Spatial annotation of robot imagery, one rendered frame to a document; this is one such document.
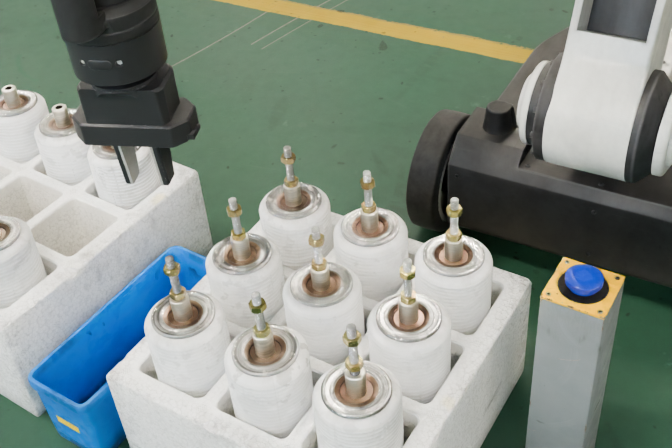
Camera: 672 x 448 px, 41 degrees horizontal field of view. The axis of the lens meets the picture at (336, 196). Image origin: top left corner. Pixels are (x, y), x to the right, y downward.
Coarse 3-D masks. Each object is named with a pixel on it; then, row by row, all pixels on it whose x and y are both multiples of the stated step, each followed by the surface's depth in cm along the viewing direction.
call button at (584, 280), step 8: (584, 264) 97; (568, 272) 96; (576, 272) 96; (584, 272) 96; (592, 272) 96; (600, 272) 96; (568, 280) 95; (576, 280) 95; (584, 280) 95; (592, 280) 95; (600, 280) 95; (576, 288) 95; (584, 288) 94; (592, 288) 94; (600, 288) 95
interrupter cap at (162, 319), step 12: (168, 300) 108; (192, 300) 108; (204, 300) 108; (156, 312) 107; (168, 312) 107; (204, 312) 106; (156, 324) 105; (168, 324) 105; (180, 324) 105; (192, 324) 105; (204, 324) 104; (168, 336) 103; (180, 336) 103; (192, 336) 104
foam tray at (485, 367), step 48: (192, 288) 120; (528, 288) 116; (480, 336) 110; (144, 384) 108; (480, 384) 109; (144, 432) 113; (192, 432) 105; (240, 432) 101; (432, 432) 100; (480, 432) 116
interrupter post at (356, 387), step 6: (348, 372) 94; (360, 372) 94; (348, 378) 93; (354, 378) 93; (360, 378) 93; (348, 384) 94; (354, 384) 94; (360, 384) 94; (366, 384) 95; (348, 390) 95; (354, 390) 94; (360, 390) 94; (366, 390) 95; (354, 396) 95; (360, 396) 95
